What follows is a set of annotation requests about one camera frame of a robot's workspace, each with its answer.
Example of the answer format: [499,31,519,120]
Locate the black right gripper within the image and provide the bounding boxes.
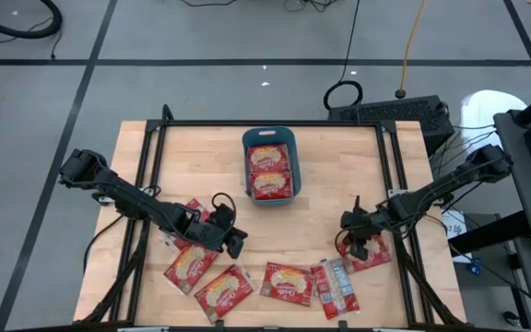
[340,196,398,262]

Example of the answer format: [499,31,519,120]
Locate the black looped cable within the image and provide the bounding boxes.
[323,0,365,113]

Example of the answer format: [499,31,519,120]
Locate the black table beam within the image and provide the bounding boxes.
[449,210,531,255]

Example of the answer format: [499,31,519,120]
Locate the black computer case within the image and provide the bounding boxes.
[327,95,455,148]

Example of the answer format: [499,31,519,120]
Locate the yellow cable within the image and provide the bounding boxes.
[397,0,428,99]

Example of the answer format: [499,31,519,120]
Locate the teal plastic basket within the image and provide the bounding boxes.
[241,125,302,208]

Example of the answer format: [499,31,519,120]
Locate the white paper sheet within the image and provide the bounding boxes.
[441,209,468,241]

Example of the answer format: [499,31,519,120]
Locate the white rounded object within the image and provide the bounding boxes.
[459,89,528,153]

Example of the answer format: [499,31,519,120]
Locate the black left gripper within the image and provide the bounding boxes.
[180,204,249,260]

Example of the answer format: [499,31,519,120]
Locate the black hose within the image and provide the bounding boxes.
[0,0,64,41]

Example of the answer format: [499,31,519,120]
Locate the red microwave popcorn bag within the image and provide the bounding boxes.
[171,197,212,253]
[245,143,292,174]
[248,171,295,201]
[310,256,361,321]
[163,244,220,296]
[193,263,255,325]
[259,261,317,308]
[337,232,393,275]

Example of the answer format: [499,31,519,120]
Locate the blue tag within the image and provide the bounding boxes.
[466,257,484,278]

